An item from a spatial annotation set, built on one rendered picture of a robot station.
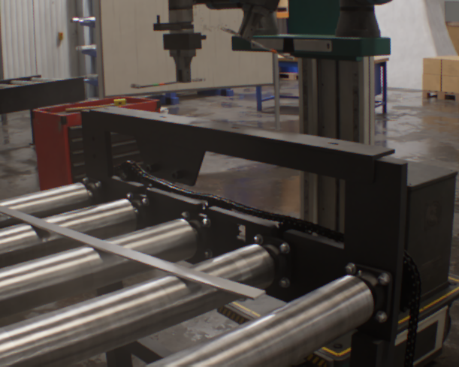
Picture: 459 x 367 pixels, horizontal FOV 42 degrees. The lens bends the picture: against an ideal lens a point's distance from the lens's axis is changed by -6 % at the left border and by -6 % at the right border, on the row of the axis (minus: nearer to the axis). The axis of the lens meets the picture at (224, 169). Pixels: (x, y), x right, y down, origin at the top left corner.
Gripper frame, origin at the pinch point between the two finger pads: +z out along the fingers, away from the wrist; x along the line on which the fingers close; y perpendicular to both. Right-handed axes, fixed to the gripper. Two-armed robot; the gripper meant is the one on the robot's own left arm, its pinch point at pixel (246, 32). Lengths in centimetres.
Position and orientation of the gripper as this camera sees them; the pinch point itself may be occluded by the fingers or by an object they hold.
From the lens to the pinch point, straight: 178.7
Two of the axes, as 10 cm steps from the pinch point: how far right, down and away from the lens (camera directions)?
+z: -3.7, 9.2, 1.3
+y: -7.9, -2.4, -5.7
